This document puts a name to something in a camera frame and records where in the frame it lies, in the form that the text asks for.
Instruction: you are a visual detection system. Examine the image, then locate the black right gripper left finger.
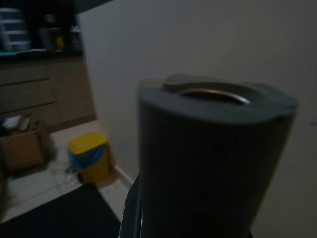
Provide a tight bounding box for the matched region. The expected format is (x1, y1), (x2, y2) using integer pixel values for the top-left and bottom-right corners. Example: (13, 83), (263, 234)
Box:
(119, 173), (146, 238)

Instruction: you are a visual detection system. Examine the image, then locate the white broom with grey grip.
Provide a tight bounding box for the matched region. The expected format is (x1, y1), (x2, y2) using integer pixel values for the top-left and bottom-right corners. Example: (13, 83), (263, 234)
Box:
(137, 73), (299, 238)

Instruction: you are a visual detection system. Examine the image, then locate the black floor mat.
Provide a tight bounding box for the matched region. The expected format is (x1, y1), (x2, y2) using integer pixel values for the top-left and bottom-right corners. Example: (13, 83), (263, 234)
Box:
(0, 182), (122, 238)

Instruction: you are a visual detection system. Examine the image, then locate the blue bin liner bag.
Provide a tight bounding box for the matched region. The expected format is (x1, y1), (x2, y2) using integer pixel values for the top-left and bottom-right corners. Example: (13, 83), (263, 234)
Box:
(68, 145), (106, 173)

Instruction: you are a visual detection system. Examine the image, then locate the clear plastic bag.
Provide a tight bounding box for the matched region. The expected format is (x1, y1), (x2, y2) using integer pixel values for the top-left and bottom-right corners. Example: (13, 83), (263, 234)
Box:
(53, 162), (84, 185)

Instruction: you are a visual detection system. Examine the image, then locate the yellow pedal trash bin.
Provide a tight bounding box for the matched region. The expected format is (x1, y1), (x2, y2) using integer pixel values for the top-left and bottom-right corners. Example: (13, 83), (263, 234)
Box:
(67, 131), (111, 184)

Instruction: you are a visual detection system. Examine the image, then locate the small cardboard box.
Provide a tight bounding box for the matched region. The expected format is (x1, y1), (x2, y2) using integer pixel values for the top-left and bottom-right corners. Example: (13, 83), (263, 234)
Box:
(0, 113), (52, 174)

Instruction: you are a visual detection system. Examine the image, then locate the black kitchen countertop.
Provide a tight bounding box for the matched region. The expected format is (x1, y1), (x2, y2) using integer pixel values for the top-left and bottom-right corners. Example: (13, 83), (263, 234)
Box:
(0, 51), (84, 60)

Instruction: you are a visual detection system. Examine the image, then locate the dark bottle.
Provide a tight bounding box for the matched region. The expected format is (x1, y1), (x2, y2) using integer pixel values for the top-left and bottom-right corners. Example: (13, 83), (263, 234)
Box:
(70, 25), (83, 52)

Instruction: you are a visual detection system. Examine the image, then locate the yellow canister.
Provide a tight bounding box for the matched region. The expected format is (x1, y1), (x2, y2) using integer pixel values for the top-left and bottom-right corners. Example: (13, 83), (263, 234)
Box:
(55, 28), (65, 50)

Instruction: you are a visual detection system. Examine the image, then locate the dark canister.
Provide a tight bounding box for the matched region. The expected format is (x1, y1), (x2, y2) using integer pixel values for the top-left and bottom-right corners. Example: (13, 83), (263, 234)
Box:
(37, 13), (57, 52)

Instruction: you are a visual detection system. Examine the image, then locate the white drawer organiser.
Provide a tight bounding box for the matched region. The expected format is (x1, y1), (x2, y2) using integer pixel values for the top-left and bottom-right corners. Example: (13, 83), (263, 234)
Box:
(0, 7), (32, 52)

